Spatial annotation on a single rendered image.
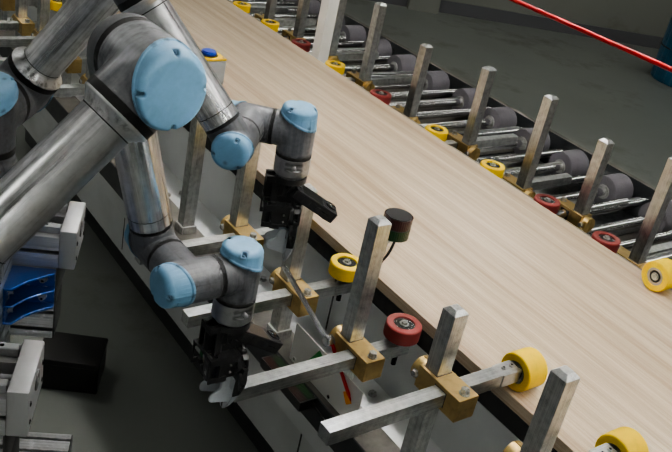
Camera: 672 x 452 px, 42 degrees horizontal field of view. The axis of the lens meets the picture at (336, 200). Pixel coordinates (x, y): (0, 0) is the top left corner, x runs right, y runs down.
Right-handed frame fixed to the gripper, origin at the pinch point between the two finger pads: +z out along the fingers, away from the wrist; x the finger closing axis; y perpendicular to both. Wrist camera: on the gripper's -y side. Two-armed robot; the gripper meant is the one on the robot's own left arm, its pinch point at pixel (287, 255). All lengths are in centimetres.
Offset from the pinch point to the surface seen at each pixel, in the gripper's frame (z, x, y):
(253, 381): 10.0, 31.4, 7.3
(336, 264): 5.9, -7.6, -12.9
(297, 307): 12.6, 1.4, -4.0
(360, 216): 6.9, -34.4, -22.7
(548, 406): -12, 60, -37
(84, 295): 95, -117, 56
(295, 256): 3.1, -5.1, -2.6
